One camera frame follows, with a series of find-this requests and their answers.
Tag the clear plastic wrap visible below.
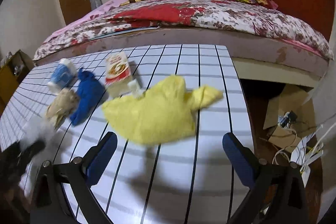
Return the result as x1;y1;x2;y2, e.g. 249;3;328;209
19;116;56;151

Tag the beige paper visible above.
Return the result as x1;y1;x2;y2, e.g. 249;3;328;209
45;88;79;130

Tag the blue sock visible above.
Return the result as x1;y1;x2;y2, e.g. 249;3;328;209
70;68;105;126

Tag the blue paper cup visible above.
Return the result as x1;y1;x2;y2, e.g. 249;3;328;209
47;59;77;94

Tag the yellow cloth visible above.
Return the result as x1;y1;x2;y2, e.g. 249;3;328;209
101;75;223;145

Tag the food carton box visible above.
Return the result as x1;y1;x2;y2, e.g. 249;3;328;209
105;51;143;98

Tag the white power adapter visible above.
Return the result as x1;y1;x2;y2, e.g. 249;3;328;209
300;165;311;187

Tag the cardboard box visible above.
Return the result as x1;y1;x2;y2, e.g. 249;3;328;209
263;85;317;153

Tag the wooden shelf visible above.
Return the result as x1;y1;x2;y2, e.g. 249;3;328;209
1;50;35;114

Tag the bed with floral quilt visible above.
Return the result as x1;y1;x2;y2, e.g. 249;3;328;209
34;0;334;77

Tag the white cable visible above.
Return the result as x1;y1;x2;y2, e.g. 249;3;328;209
272;118;336;167

